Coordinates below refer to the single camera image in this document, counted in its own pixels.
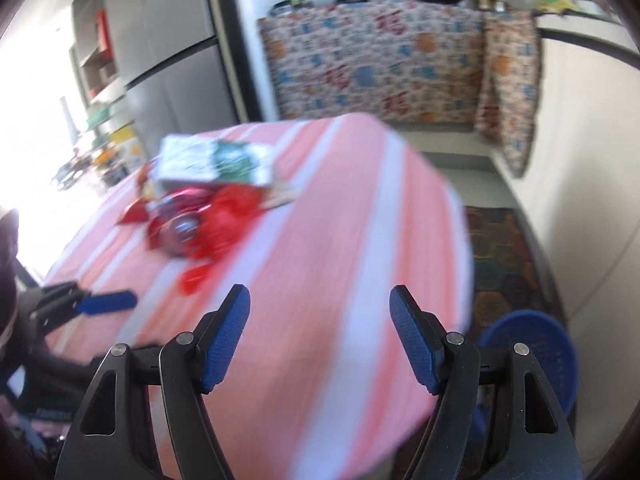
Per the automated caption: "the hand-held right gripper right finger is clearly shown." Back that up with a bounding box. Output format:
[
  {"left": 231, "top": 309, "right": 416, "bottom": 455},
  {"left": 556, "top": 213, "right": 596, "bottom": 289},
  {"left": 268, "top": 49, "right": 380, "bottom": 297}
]
[{"left": 389, "top": 284, "right": 586, "bottom": 480}]

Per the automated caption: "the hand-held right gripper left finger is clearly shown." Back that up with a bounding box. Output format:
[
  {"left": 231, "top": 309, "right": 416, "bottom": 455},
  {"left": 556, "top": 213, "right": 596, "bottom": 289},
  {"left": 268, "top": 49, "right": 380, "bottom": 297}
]
[{"left": 54, "top": 284, "right": 251, "bottom": 480}]

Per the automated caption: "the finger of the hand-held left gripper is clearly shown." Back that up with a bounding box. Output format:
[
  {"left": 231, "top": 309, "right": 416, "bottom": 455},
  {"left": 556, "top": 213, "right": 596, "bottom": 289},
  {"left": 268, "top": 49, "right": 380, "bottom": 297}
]
[{"left": 30, "top": 282, "right": 138, "bottom": 323}]

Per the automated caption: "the crushed metal drink can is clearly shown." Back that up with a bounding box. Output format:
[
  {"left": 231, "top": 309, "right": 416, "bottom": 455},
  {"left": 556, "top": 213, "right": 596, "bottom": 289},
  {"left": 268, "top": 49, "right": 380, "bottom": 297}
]
[{"left": 150, "top": 205, "right": 203, "bottom": 256}]

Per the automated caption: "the orange-red plastic wrapper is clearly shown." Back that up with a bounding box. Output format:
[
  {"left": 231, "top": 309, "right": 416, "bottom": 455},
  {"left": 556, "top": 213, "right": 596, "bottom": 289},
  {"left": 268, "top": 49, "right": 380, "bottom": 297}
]
[{"left": 192, "top": 185, "right": 263, "bottom": 261}]

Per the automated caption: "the blue plastic basket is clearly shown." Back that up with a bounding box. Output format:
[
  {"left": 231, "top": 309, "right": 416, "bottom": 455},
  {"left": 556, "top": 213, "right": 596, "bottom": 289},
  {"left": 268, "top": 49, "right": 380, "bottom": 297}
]
[{"left": 472, "top": 310, "right": 581, "bottom": 441}]

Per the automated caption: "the small orange-red wrapper piece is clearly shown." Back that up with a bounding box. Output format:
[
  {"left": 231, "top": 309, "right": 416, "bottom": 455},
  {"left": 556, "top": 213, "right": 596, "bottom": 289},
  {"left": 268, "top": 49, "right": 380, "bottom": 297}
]
[{"left": 179, "top": 262, "right": 213, "bottom": 295}]

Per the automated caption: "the orange-red foil wrapper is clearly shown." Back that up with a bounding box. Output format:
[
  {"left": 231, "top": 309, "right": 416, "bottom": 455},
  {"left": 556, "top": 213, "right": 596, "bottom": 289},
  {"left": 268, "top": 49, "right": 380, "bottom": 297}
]
[{"left": 117, "top": 195, "right": 152, "bottom": 226}]

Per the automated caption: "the colourful floor mat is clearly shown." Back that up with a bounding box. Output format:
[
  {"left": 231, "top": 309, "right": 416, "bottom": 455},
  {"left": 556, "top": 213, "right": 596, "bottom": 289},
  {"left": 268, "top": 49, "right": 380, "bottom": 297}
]
[{"left": 465, "top": 205, "right": 546, "bottom": 316}]

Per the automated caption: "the striped tablecloth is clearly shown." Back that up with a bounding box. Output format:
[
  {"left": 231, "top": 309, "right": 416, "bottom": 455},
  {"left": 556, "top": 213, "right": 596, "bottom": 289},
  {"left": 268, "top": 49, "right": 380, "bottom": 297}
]
[{"left": 42, "top": 112, "right": 476, "bottom": 480}]

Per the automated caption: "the white green carton box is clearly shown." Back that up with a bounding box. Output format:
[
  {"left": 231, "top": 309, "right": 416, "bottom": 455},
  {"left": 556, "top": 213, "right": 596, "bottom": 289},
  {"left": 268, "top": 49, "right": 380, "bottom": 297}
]
[{"left": 152, "top": 135, "right": 276, "bottom": 188}]

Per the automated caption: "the open storage shelf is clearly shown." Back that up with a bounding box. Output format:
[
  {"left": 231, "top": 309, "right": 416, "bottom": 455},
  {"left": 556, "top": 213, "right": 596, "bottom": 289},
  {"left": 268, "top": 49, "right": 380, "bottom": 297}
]
[{"left": 70, "top": 0, "right": 146, "bottom": 176}]

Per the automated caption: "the narrow printed cloth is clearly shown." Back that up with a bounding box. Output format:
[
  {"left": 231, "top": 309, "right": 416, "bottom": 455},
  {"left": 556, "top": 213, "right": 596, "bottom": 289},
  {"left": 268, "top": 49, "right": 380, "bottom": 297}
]
[{"left": 474, "top": 10, "right": 543, "bottom": 178}]

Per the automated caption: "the grey refrigerator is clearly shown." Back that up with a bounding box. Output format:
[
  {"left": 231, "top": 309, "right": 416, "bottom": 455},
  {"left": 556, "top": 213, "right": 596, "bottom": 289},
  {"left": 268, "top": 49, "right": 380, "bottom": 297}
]
[{"left": 100, "top": 0, "right": 261, "bottom": 161}]

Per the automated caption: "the large printed cloth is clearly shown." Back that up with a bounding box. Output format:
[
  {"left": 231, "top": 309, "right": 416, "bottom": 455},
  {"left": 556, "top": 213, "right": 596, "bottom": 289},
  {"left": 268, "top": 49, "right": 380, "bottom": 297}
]
[{"left": 257, "top": 2, "right": 493, "bottom": 123}]

